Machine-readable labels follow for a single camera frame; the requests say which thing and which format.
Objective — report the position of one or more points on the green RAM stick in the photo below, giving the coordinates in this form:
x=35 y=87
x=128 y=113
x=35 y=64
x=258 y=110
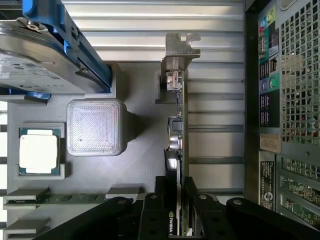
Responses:
x=75 y=198

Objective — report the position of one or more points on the open grey PC case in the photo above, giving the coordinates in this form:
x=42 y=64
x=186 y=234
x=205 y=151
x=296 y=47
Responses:
x=251 y=125

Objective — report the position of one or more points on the silver CPU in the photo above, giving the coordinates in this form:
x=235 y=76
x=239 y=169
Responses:
x=38 y=152

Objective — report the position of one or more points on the hard disk in blue carrier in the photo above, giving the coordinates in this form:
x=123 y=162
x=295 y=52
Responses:
x=30 y=62

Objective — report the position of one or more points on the grey parts rack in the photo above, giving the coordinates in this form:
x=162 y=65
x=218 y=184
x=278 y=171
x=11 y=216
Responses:
x=140 y=150

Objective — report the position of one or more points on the graphics card with metal bracket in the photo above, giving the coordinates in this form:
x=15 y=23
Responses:
x=175 y=65

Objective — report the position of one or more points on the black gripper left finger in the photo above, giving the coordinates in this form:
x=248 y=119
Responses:
x=152 y=220

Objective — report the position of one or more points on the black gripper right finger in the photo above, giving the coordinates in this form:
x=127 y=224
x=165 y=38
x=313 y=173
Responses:
x=210 y=222

